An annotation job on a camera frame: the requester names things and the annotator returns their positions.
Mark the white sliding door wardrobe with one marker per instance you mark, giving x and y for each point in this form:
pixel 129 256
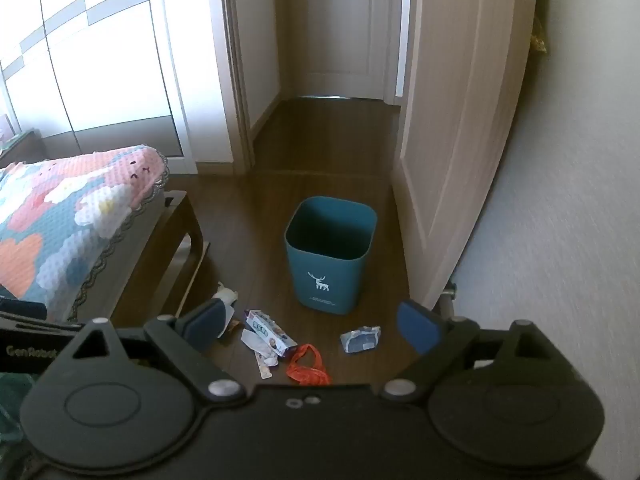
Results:
pixel 100 50

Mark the small narrow wrapper strip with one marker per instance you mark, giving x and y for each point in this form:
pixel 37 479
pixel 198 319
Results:
pixel 263 367

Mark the metal door stopper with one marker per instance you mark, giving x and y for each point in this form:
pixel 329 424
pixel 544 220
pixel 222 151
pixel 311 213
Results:
pixel 450 294

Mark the white tissue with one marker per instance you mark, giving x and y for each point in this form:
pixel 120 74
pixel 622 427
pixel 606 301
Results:
pixel 227 296

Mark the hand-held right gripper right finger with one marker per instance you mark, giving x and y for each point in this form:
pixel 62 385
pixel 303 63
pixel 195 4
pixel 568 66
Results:
pixel 419 329

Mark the blue white packet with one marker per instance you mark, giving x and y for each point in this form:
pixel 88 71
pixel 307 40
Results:
pixel 361 340

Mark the white wrapper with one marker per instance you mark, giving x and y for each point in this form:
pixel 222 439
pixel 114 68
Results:
pixel 252 341

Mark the white closed door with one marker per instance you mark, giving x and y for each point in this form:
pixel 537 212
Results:
pixel 340 30

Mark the orange plastic bag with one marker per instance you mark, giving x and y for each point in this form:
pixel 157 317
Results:
pixel 307 370

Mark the light wooden open door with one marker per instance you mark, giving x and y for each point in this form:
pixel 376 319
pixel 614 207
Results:
pixel 460 110

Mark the teal plastic trash bin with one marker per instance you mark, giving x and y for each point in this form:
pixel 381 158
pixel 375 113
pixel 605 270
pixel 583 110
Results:
pixel 327 280

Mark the dark wooden bed frame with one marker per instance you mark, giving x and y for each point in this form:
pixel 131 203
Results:
pixel 150 255

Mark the dark wooden nightstand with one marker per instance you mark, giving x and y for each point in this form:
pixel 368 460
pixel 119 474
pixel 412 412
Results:
pixel 22 147

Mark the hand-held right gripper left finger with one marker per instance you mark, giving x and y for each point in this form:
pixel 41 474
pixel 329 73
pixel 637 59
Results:
pixel 206 324

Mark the green cloth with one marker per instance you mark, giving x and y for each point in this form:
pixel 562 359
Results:
pixel 10 405

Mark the yellow hanging ornament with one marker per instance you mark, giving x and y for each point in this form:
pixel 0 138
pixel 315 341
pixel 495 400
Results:
pixel 539 35

